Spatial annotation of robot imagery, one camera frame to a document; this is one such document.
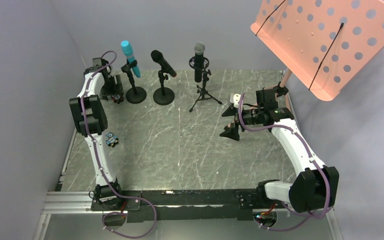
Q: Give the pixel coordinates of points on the black microphone silver grille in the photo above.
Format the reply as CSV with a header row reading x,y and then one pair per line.
x,y
199,50

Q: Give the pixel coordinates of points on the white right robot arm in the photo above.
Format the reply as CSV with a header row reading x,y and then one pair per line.
x,y
313,192

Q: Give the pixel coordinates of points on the pink music stand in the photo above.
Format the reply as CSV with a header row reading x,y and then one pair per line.
x,y
324,43

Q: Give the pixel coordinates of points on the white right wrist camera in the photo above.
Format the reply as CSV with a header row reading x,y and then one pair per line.
x,y
234,99

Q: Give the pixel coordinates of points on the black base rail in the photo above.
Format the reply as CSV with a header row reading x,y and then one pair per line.
x,y
242,204

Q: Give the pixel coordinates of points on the black tripod shock-mount stand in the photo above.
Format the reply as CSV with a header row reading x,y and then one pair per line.
x,y
201,89

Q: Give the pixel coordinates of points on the black microphone orange end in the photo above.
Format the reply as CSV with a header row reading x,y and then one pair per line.
x,y
166,68

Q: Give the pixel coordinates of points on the blue microphone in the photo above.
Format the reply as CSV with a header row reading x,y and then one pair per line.
x,y
127,50

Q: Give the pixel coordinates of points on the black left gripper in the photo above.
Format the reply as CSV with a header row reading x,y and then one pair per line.
x,y
116,98

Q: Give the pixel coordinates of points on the black round-base stand ring clip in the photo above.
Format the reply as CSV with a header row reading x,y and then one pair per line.
x,y
163,96

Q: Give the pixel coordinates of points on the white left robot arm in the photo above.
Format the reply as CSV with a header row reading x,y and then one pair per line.
x,y
90,120

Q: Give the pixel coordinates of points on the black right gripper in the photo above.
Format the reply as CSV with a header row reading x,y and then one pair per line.
x,y
237,118

